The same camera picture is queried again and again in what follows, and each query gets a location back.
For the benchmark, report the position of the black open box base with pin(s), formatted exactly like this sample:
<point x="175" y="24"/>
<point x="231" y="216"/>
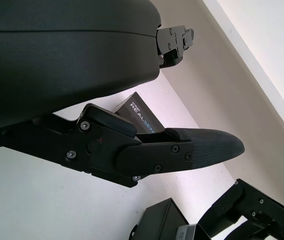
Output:
<point x="161" y="217"/>

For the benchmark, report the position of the black RealSense box lid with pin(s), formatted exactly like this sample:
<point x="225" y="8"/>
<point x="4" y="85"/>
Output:
<point x="141" y="112"/>

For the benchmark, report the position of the silver RealSense camera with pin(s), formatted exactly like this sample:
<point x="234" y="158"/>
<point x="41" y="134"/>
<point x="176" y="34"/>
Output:
<point x="186" y="232"/>

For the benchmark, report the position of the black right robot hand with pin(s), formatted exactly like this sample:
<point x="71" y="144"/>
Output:
<point x="256" y="207"/>

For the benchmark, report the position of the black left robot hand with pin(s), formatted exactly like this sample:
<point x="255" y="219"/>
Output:
<point x="57" y="62"/>

